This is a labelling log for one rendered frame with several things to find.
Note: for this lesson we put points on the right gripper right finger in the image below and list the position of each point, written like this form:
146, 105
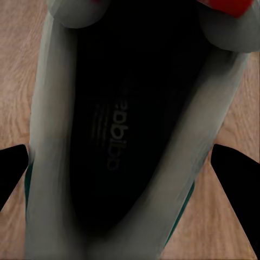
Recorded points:
239, 176

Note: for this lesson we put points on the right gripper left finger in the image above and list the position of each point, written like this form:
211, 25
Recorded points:
13, 163

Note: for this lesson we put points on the gym shoe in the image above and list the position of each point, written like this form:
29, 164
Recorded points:
128, 100

